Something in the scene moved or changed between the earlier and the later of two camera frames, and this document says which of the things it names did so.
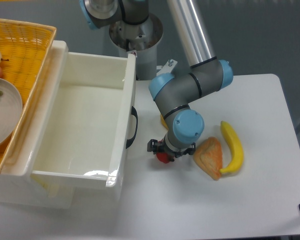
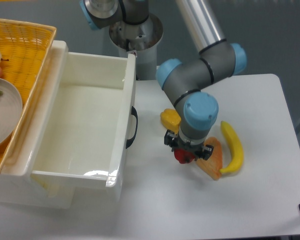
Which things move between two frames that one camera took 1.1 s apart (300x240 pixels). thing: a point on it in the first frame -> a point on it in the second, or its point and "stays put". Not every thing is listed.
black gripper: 155,146 -> 171,138
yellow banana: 237,145 stays put
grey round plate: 5,113 stays put
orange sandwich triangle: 208,155 stays put
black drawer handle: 134,113 stays put
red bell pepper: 163,157 -> 183,156
